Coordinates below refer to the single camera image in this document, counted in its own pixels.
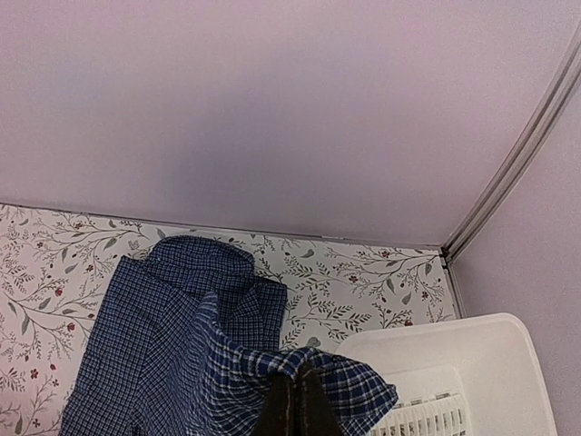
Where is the white plastic basket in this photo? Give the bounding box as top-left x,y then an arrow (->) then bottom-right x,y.
336,313 -> 557,436

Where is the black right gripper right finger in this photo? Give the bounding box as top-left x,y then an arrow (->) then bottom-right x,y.
294,363 -> 344,436

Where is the blue checked long sleeve shirt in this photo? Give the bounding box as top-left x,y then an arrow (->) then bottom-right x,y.
60,236 -> 398,435

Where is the floral white tablecloth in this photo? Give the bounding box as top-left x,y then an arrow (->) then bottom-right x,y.
1,205 -> 455,435

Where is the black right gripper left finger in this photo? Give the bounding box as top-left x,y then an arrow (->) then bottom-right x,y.
256,374 -> 298,436

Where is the right aluminium frame post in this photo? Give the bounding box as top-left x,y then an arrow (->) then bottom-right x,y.
440,26 -> 580,319

